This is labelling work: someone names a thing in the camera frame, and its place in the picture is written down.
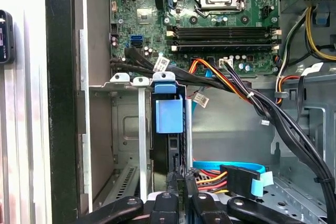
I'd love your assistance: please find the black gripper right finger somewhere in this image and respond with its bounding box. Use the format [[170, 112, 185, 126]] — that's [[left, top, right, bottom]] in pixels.
[[183, 175, 307, 224]]

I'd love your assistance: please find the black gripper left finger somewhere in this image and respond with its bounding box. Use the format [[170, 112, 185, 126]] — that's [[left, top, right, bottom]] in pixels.
[[76, 172, 183, 224]]

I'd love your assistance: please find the hard disk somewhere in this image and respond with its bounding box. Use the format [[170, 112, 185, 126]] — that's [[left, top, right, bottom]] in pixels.
[[151, 71, 194, 183]]

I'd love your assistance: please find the silver disk bay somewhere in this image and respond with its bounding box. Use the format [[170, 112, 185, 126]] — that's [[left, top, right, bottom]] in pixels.
[[89, 73, 195, 209]]

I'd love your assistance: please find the silver drive cage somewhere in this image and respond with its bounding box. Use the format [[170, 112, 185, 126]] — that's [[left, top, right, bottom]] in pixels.
[[270, 74, 336, 219]]

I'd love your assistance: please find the black PC case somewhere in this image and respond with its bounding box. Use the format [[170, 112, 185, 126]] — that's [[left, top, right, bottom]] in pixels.
[[44, 0, 336, 224]]

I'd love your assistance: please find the black RAM slot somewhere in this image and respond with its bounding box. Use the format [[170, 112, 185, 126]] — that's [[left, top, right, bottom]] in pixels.
[[166, 25, 281, 39], [166, 39, 281, 53]]

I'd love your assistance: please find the small black device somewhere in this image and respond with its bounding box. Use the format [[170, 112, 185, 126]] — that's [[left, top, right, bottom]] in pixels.
[[0, 9, 14, 64]]

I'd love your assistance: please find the green motherboard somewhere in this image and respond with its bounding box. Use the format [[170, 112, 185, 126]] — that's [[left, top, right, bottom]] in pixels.
[[109, 0, 281, 77]]

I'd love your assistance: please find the black power connector wire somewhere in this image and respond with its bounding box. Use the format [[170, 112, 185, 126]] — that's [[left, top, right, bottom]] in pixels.
[[194, 164, 261, 200]]

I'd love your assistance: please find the blue SATA wire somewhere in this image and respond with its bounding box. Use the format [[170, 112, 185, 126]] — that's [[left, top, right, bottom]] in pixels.
[[193, 161, 274, 200]]

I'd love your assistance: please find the black wire bundle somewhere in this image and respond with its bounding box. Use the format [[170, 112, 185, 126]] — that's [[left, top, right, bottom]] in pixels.
[[110, 47, 336, 209]]

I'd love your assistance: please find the orange power wire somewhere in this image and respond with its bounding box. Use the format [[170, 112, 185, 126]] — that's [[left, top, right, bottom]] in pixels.
[[188, 60, 253, 101]]

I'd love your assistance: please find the yellow wire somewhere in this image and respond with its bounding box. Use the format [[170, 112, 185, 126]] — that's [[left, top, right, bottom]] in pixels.
[[306, 6, 336, 61]]

